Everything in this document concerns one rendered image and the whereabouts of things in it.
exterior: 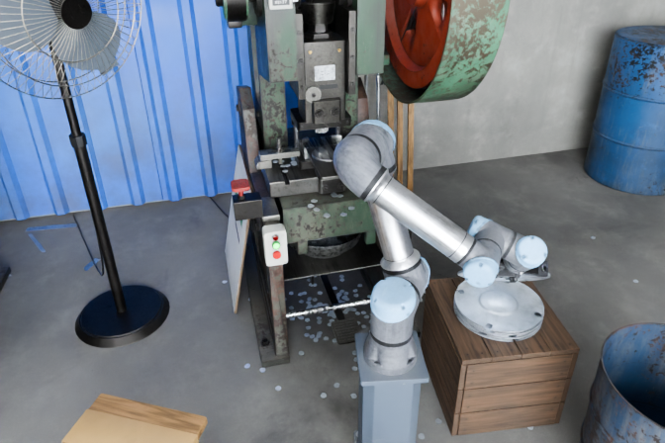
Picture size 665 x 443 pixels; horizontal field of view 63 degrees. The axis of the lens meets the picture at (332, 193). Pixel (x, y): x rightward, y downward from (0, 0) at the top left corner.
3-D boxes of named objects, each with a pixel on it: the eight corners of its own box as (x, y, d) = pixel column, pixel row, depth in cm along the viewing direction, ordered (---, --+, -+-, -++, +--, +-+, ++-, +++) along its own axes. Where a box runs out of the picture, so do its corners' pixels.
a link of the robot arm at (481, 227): (471, 228, 132) (514, 249, 130) (479, 208, 141) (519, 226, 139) (458, 252, 136) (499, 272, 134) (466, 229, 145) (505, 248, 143)
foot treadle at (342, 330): (364, 348, 202) (364, 338, 199) (337, 354, 199) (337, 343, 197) (327, 259, 252) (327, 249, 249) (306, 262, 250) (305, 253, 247)
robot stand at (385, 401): (419, 482, 167) (429, 378, 145) (358, 486, 166) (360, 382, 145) (408, 430, 183) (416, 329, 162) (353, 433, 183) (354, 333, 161)
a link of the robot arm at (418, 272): (384, 313, 155) (330, 138, 136) (399, 284, 167) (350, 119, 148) (424, 314, 150) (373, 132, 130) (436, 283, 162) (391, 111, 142)
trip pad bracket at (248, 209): (266, 245, 190) (262, 196, 180) (238, 249, 188) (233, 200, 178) (263, 235, 195) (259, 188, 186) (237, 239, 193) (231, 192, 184)
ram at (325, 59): (348, 123, 190) (349, 38, 176) (307, 128, 187) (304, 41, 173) (336, 107, 205) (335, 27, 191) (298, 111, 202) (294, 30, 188)
